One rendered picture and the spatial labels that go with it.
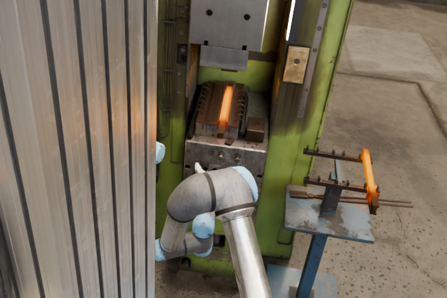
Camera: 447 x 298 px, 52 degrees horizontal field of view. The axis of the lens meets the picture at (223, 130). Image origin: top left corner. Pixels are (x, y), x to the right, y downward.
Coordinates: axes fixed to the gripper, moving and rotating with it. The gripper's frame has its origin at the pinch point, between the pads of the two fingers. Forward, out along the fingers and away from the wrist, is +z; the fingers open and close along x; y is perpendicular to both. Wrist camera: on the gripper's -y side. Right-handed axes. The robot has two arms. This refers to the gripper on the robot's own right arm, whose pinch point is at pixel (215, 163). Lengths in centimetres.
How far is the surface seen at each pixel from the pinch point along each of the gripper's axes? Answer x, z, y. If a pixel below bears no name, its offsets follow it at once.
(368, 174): 65, 13, 5
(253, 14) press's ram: 7, 31, -52
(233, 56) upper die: 1.7, 30.7, -33.1
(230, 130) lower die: 3.9, 30.7, 3.7
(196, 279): -5, 22, 100
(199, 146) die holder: -9.0, 24.7, 10.6
